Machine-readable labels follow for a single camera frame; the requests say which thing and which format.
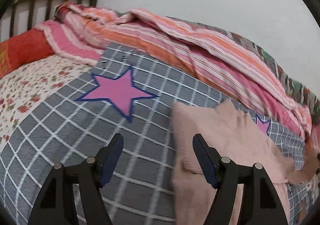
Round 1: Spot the pink knit sweater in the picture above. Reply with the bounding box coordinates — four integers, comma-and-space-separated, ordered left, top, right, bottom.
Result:
171, 100, 319, 224

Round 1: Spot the patchwork floral quilt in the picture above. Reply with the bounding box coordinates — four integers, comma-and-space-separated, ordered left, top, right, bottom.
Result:
224, 29, 320, 125

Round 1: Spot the floral bed sheet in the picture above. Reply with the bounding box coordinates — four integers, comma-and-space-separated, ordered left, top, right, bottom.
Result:
0, 55, 91, 149

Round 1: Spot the pink orange striped quilt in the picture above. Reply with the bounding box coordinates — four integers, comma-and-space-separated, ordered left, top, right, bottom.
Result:
36, 2, 319, 148

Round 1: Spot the red embroidered pillow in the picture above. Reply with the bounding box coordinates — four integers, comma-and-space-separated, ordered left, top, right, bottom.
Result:
0, 29, 55, 78

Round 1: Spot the dark wooden headboard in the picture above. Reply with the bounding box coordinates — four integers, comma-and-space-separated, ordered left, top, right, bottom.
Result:
1, 0, 98, 42

